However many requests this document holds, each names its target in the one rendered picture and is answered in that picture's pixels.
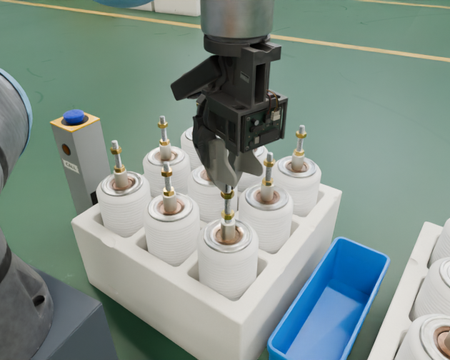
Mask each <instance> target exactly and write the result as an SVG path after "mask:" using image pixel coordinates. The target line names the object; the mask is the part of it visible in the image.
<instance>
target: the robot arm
mask: <svg viewBox="0 0 450 360"><path fill-rule="evenodd" d="M92 1H95V2H97V3H100V4H103V5H106V6H111V7H116V8H132V7H138V6H142V5H144V4H147V3H150V2H152V1H154V0H92ZM200 12H201V30H202V31H203V32H204V49H205V50H206V51H207V52H209V53H211V54H215V55H212V56H210V57H208V58H207V59H205V60H204V61H202V62H201V63H200V64H198V65H197V66H195V67H194V68H193V69H191V70H190V71H188V72H186V73H184V74H183V75H182V76H181V77H180V78H178V79H177V80H176V81H174V82H173V83H171V86H170V87H171V90H172V92H173V95H174V98H175V99H176V100H177V101H180V100H182V99H186V98H187V99H197V100H196V103H197V104H198V106H197V111H196V115H195V116H193V117H192V118H193V121H194V126H193V131H192V141H193V145H194V148H195V150H196V153H197V155H198V157H199V159H200V161H201V163H202V164H203V165H204V168H205V169H206V172H207V174H208V175H209V177H210V179H211V180H212V182H213V183H214V185H215V186H216V187H217V188H218V189H219V190H221V191H222V192H223V193H226V185H229V186H231V190H233V189H235V187H236V186H237V184H238V182H239V180H240V178H241V176H242V174H243V172H245V173H248V174H252V175H254V176H261V175H262V174H263V172H264V166H263V164H262V162H261V161H260V160H259V158H258V157H257V155H256V154H255V152H254V149H257V148H259V147H261V146H264V145H267V144H270V143H272V142H274V141H278V140H279V139H280V138H281V139H284V134H285V127H286V114H287V106H288V99H289V98H288V97H286V96H284V95H281V94H279V93H277V92H275V91H272V90H271V89H269V77H270V66H271V62H272V61H277V60H280V59H281V46H280V45H278V44H274V43H271V42H270V38H271V35H270V32H272V29H273V18H274V0H200ZM282 109H283V115H282ZM281 117H282V122H281ZM32 119H33V117H32V110H31V104H30V102H29V99H28V97H27V95H26V93H25V92H24V90H23V89H22V87H21V86H20V85H19V83H18V82H17V81H16V80H15V79H14V78H13V77H12V76H11V75H9V74H8V73H7V72H5V71H4V70H3V69H0V194H1V191H2V189H3V188H4V186H5V184H6V182H7V180H8V178H9V176H10V174H11V172H12V170H13V168H14V166H15V164H16V162H17V160H18V159H19V157H20V156H21V155H22V154H23V152H24V150H25V148H26V146H27V144H28V142H29V138H30V134H31V127H32ZM217 136H218V137H217ZM219 137H220V138H219ZM227 149H228V150H229V155H228V152H227ZM53 316H54V303H53V300H52V297H51V294H50V293H49V290H48V287H47V285H46V283H45V281H44V280H43V279H42V277H41V276H40V275H39V274H38V273H37V272H36V271H34V270H33V269H32V268H31V267H30V266H29V265H28V264H26V263H25V262H24V261H23V260H21V259H20V258H19V257H18V256H17V255H16V254H15V253H13V252H12V251H11V249H10V248H9V245H8V244H7V241H6V238H5V236H4V234H3V231H2V230H1V227H0V360H30V359H31V358H32V357H33V356H34V354H35V353H36V352H37V351H38V350H39V348H40V346H41V345H42V344H43V342H44V340H45V338H46V336H47V334H48V332H49V329H50V328H51V323H52V321H53Z"/></svg>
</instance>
